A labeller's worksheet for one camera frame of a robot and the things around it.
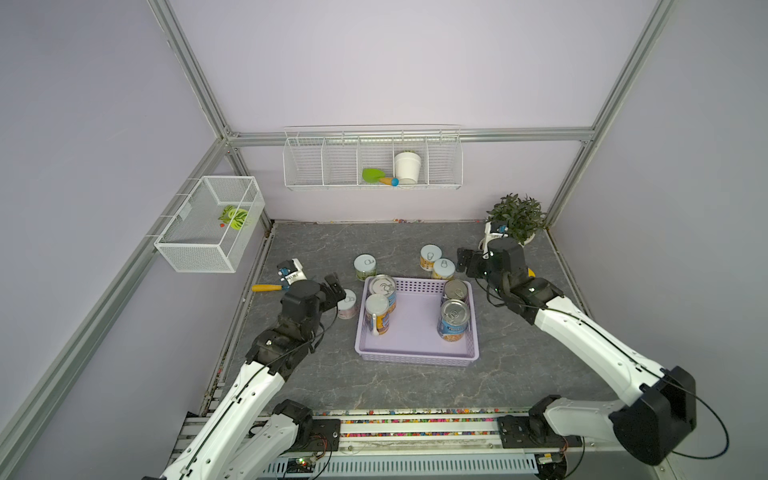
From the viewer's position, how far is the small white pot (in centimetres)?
93

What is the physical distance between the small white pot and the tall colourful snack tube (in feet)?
1.21

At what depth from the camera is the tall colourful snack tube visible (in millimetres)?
827
